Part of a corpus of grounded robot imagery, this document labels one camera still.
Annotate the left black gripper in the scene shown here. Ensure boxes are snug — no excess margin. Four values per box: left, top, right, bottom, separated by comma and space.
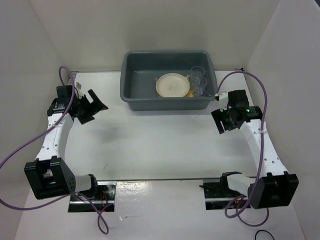
72, 89, 108, 125

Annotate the yellow bamboo mat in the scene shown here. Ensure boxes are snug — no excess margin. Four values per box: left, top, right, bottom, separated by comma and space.
154, 73, 196, 99

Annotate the clear plastic cup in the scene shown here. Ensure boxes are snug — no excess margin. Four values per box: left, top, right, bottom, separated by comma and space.
191, 76, 208, 96
190, 66, 205, 86

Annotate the white bowl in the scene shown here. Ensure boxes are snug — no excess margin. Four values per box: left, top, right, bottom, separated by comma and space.
155, 72, 191, 99

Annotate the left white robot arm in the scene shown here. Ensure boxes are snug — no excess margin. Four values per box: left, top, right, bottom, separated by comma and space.
24, 85, 108, 200

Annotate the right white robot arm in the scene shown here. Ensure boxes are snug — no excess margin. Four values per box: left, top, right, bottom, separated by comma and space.
211, 90, 299, 209

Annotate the grey plastic bin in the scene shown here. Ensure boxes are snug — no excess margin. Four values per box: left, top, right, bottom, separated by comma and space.
120, 50, 218, 111

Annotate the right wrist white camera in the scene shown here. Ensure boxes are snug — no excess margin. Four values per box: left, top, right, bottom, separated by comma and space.
214, 91, 229, 102

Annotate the wrist white camera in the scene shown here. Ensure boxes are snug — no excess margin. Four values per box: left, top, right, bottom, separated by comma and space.
75, 82, 86, 100
214, 91, 229, 102

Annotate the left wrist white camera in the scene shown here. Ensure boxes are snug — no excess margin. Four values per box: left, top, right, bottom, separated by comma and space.
75, 82, 86, 100

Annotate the aluminium table edge rail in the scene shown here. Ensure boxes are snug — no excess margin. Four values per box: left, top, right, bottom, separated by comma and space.
70, 71, 77, 79

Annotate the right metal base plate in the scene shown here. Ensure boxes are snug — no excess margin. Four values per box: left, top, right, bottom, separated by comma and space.
199, 178, 240, 211

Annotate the metal base plate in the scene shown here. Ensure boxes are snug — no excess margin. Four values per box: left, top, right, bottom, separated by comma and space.
199, 178, 240, 211
68, 180, 117, 213

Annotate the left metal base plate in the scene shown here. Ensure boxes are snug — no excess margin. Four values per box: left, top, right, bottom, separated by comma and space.
68, 180, 117, 213

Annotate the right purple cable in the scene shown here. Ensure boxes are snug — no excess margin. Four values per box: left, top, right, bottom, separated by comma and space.
215, 70, 270, 227

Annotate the black cable loop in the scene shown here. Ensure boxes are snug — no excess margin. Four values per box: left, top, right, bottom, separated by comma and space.
255, 229, 275, 240

